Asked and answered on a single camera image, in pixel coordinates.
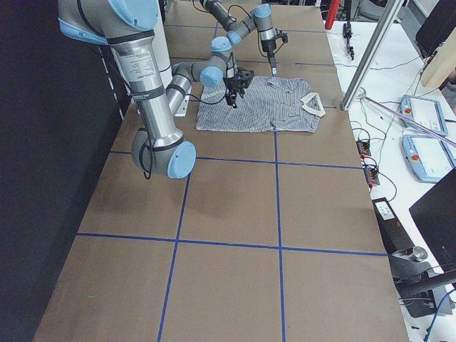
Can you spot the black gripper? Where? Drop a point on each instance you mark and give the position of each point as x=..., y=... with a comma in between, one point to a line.
x=231, y=87
x=268, y=46

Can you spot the navy white striped polo shirt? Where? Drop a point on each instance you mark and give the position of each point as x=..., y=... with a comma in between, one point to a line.
x=270, y=103

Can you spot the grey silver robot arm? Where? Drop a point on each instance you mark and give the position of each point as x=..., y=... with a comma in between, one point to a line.
x=259, y=19
x=128, y=28

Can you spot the blue tape line centre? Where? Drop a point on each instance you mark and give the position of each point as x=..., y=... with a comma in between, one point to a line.
x=332, y=145

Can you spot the red cylinder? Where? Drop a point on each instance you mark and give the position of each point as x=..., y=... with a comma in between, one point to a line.
x=332, y=13

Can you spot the black clamp tool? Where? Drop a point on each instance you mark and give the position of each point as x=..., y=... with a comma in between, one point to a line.
x=347, y=31

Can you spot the upper orange connector block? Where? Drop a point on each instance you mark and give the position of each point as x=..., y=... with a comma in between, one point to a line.
x=363, y=147

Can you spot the orange connector block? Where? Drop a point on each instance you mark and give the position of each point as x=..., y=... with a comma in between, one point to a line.
x=371, y=174
x=363, y=147

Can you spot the lower orange connector block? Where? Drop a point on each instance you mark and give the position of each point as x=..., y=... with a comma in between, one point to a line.
x=371, y=174

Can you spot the upper blue teach pendant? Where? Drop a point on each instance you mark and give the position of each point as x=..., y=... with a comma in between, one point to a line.
x=426, y=112

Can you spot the blue teach pendant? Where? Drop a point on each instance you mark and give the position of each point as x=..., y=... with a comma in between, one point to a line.
x=426, y=112
x=429, y=159

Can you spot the wooden board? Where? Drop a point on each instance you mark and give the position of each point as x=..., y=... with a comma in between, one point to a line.
x=441, y=65

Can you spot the lower blue teach pendant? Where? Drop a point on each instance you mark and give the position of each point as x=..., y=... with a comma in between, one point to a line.
x=429, y=159

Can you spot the blue tape line right lengthwise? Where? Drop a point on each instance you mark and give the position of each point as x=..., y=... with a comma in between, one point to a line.
x=228, y=244

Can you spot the black box with white label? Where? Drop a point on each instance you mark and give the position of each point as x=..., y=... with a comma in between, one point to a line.
x=394, y=235

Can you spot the black monitor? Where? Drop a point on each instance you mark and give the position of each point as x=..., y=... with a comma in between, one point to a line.
x=434, y=216

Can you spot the blue tape line far crosswise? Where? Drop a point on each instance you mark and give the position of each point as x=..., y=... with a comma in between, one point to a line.
x=279, y=238

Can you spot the black monitor stand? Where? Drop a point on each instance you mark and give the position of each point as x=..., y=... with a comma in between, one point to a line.
x=420, y=286

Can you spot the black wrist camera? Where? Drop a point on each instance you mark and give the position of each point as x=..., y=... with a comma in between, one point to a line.
x=244, y=77
x=281, y=35

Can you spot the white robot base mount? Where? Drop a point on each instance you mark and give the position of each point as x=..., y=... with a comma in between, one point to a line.
x=178, y=103

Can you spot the aluminium frame post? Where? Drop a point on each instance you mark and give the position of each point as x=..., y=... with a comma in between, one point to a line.
x=386, y=20

